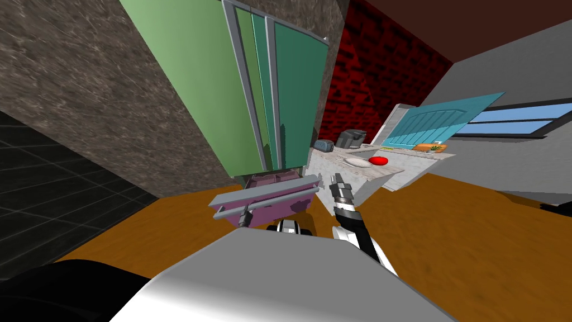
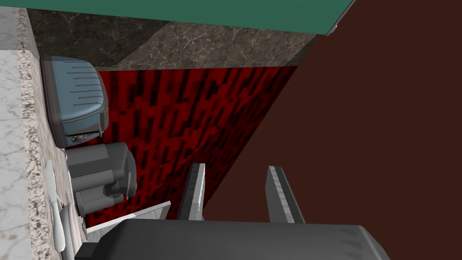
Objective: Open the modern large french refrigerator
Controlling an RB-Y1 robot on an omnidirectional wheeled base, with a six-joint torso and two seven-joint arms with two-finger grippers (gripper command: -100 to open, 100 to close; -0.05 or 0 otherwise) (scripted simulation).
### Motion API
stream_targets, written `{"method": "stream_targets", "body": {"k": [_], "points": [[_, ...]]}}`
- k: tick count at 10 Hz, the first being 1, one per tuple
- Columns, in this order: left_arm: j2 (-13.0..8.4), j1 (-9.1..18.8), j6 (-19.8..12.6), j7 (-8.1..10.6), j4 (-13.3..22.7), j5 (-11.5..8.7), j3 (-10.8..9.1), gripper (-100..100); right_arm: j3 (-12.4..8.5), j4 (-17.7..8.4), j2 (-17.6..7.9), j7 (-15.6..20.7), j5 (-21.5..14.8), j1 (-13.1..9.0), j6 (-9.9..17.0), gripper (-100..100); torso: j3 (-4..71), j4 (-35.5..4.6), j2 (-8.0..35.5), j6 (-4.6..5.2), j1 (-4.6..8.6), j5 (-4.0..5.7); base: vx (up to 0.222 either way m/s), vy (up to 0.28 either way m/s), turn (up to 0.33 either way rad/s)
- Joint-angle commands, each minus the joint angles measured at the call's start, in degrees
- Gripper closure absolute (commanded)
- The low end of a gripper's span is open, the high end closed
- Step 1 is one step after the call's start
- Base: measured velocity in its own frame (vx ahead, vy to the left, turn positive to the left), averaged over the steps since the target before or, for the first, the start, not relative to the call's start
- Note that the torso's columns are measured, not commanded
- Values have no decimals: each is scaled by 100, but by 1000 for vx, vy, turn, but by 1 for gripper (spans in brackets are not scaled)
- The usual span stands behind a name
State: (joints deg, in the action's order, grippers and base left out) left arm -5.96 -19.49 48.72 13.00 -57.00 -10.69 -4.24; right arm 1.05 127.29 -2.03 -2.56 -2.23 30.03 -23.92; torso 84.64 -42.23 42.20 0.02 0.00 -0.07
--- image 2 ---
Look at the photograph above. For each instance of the grey coffee machine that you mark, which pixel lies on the grey coffee machine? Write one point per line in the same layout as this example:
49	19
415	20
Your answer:
99	177

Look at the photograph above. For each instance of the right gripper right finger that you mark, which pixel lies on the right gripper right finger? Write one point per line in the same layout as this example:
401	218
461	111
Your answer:
281	196

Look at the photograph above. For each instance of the white knife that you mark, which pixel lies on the white knife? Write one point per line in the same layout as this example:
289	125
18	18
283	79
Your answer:
55	206

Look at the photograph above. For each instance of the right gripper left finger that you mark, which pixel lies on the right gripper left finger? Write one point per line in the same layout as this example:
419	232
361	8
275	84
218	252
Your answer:
193	195

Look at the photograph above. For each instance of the blue-grey contact grill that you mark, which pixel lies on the blue-grey contact grill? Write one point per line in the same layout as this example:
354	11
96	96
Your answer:
74	101

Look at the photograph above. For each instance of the green wall cabinet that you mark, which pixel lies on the green wall cabinet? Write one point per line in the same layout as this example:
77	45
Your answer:
187	12

